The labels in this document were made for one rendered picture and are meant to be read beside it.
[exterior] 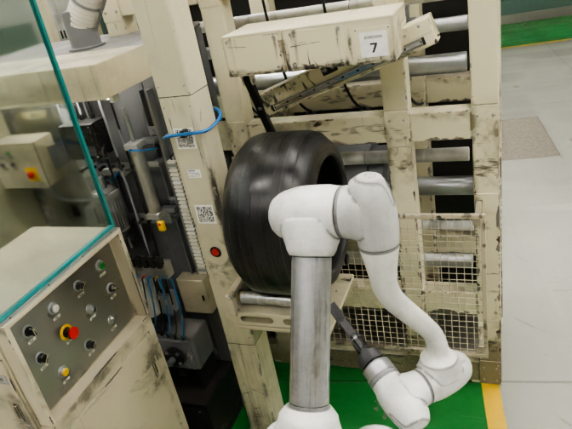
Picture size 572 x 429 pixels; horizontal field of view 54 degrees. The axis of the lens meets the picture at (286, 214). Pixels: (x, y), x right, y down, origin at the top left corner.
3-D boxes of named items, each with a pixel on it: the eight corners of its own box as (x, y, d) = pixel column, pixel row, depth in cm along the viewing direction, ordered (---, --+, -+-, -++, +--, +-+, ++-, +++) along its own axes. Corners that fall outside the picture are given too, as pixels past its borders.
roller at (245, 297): (242, 290, 212) (242, 302, 212) (237, 291, 208) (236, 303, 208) (331, 295, 199) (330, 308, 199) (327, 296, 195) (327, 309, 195)
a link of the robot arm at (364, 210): (407, 232, 141) (355, 231, 148) (399, 163, 135) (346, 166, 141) (393, 256, 131) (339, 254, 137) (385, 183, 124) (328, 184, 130)
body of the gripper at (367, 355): (360, 368, 159) (342, 342, 165) (366, 377, 166) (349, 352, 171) (382, 351, 160) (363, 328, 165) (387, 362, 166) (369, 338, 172)
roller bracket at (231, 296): (230, 317, 208) (224, 294, 204) (267, 259, 241) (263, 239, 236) (237, 317, 207) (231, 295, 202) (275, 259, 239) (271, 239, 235)
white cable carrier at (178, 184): (198, 273, 220) (166, 160, 199) (204, 266, 224) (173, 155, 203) (208, 274, 218) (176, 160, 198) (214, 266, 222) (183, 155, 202)
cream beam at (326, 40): (228, 79, 204) (219, 37, 197) (254, 61, 224) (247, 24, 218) (397, 62, 181) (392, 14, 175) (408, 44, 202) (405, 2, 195)
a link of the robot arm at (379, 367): (375, 395, 162) (363, 378, 166) (401, 376, 163) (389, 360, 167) (369, 385, 155) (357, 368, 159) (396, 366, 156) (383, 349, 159)
